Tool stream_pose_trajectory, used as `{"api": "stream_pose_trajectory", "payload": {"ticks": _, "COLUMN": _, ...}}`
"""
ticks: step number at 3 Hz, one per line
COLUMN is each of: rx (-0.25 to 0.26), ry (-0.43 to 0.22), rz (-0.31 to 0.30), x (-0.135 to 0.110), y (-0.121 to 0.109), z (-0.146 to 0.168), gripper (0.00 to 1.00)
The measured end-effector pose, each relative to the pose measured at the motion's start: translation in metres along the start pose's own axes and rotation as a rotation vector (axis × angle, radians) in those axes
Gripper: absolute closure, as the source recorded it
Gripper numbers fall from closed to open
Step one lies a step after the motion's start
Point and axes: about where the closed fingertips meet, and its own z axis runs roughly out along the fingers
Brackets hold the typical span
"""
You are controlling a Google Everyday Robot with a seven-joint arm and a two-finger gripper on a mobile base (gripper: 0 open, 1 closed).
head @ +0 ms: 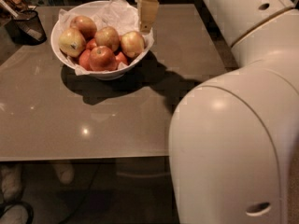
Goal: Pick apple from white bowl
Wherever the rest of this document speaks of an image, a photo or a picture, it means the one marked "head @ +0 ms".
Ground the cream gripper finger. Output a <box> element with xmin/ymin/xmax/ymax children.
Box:
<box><xmin>137</xmin><ymin>0</ymin><xmax>159</xmax><ymax>33</ymax></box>

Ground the yellow-red apple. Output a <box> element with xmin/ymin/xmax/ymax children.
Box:
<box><xmin>121</xmin><ymin>31</ymin><xmax>145</xmax><ymax>58</ymax></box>

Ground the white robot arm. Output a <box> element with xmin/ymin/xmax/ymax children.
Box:
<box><xmin>169</xmin><ymin>0</ymin><xmax>299</xmax><ymax>224</ymax></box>

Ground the white paper bowl liner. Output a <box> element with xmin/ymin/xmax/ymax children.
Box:
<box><xmin>57</xmin><ymin>0</ymin><xmax>155</xmax><ymax>77</ymax></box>

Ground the red-yellow apple centre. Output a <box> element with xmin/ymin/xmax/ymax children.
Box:
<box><xmin>94</xmin><ymin>26</ymin><xmax>120</xmax><ymax>51</ymax></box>

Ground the red-yellow apple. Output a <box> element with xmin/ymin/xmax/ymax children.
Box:
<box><xmin>70</xmin><ymin>15</ymin><xmax>97</xmax><ymax>39</ymax></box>
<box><xmin>94</xmin><ymin>26</ymin><xmax>120</xmax><ymax>51</ymax></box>

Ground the small red apple front right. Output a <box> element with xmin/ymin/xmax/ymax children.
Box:
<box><xmin>115</xmin><ymin>51</ymin><xmax>128</xmax><ymax>65</ymax></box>

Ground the small red apple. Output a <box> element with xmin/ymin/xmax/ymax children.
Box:
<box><xmin>115</xmin><ymin>51</ymin><xmax>128</xmax><ymax>65</ymax></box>
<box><xmin>78</xmin><ymin>49</ymin><xmax>92</xmax><ymax>71</ymax></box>
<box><xmin>86</xmin><ymin>38</ymin><xmax>97</xmax><ymax>50</ymax></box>

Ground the red-yellow apple back left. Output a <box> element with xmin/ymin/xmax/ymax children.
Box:
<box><xmin>70</xmin><ymin>15</ymin><xmax>97</xmax><ymax>39</ymax></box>

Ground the small red apple middle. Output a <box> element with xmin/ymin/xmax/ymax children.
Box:
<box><xmin>86</xmin><ymin>38</ymin><xmax>97</xmax><ymax>50</ymax></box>

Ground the red apple front centre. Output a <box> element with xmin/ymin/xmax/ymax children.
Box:
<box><xmin>89</xmin><ymin>46</ymin><xmax>117</xmax><ymax>71</ymax></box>

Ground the small red apple front left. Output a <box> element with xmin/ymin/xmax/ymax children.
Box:
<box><xmin>78</xmin><ymin>49</ymin><xmax>92</xmax><ymax>71</ymax></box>

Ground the yellow-green apple with sticker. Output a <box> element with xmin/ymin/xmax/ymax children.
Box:
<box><xmin>58</xmin><ymin>28</ymin><xmax>86</xmax><ymax>58</ymax></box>

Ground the white ceramic bowl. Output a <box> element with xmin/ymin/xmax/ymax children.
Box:
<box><xmin>50</xmin><ymin>0</ymin><xmax>155</xmax><ymax>81</ymax></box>

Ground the white ruler in cup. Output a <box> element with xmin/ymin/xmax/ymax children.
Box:
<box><xmin>0</xmin><ymin>0</ymin><xmax>42</xmax><ymax>40</ymax></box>

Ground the black mesh pen cup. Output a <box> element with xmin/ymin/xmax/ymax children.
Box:
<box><xmin>6</xmin><ymin>10</ymin><xmax>47</xmax><ymax>46</ymax></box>

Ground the white shoe under table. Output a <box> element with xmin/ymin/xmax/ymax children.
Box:
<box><xmin>0</xmin><ymin>164</ymin><xmax>22</xmax><ymax>202</ymax></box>

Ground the black round base ring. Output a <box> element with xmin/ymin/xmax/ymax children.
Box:
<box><xmin>0</xmin><ymin>201</ymin><xmax>35</xmax><ymax>224</ymax></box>

